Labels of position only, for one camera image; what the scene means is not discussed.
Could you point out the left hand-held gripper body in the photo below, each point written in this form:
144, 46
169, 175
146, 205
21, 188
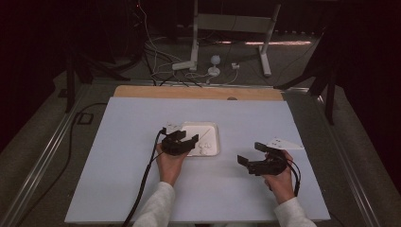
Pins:
175, 146

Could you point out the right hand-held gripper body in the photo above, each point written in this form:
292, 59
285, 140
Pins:
269, 164

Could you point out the small white ball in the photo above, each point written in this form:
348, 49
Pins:
203, 152
200, 145
208, 145

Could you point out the thin wooden skewer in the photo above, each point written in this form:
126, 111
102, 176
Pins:
204, 136

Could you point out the white square tray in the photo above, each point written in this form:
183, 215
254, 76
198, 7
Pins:
210, 140

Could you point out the person's left hand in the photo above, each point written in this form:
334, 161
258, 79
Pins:
170, 167

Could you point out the person's right hand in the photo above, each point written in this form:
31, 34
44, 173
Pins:
280, 186

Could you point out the pale blue table mat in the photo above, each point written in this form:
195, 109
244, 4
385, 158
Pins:
126, 142

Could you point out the white power strip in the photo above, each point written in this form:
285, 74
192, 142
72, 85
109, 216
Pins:
183, 65

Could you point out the white round device on base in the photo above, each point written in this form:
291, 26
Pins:
214, 66

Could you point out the small white plug adapter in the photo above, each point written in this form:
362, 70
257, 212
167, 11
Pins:
235, 66

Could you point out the black stand with angled legs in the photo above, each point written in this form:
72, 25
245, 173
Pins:
329, 94

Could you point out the black tripod stand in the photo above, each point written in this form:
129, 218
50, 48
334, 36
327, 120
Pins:
70, 85

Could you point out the metal floor rail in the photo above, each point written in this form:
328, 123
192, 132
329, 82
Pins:
38, 170
346, 157

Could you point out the white metal stand frame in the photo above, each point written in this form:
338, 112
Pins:
233, 22

